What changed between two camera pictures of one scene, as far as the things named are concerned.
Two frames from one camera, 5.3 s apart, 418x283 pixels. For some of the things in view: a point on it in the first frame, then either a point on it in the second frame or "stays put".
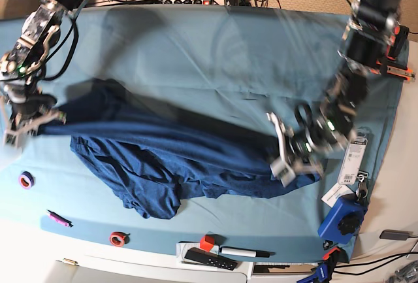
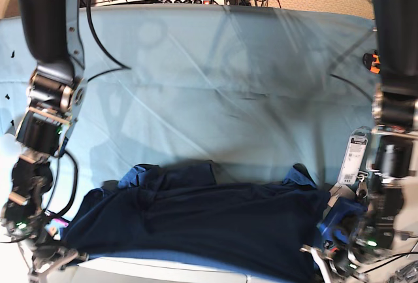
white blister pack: (354, 157) stays put
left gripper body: (298, 153) to (347, 264)
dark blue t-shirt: (157, 155) to (262, 231)
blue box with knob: (342, 221) stays put
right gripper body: (26, 112) to (46, 259)
